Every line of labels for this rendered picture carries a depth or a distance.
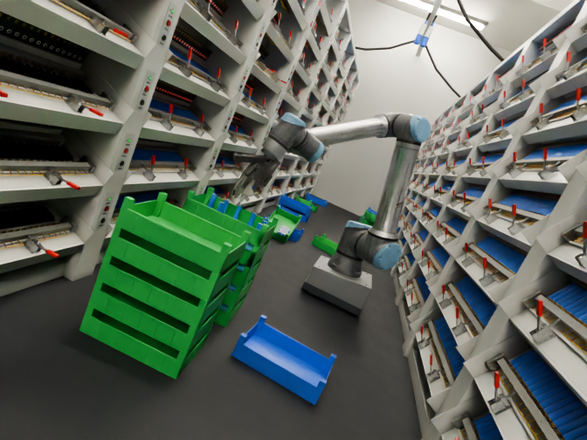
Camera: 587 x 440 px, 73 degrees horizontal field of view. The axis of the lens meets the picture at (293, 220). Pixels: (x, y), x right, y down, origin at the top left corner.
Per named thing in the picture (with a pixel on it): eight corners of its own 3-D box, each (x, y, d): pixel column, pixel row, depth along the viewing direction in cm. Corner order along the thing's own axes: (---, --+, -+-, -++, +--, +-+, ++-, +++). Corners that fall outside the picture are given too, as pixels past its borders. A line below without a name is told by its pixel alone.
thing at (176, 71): (224, 106, 183) (245, 85, 179) (154, 77, 124) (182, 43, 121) (195, 76, 184) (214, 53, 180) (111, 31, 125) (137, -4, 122)
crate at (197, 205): (272, 237, 153) (279, 218, 151) (258, 247, 133) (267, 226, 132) (203, 205, 156) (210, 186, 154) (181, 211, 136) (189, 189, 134)
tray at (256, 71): (277, 94, 247) (287, 82, 245) (246, 70, 188) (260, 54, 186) (255, 71, 248) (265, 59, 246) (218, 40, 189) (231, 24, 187)
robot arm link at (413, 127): (374, 258, 208) (413, 115, 191) (398, 272, 194) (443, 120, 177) (352, 259, 200) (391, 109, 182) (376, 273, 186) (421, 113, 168)
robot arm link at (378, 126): (392, 109, 198) (273, 127, 166) (410, 112, 188) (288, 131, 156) (390, 133, 202) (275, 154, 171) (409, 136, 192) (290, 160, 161)
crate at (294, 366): (328, 374, 138) (337, 355, 137) (314, 405, 119) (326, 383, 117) (254, 333, 144) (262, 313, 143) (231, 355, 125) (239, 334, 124)
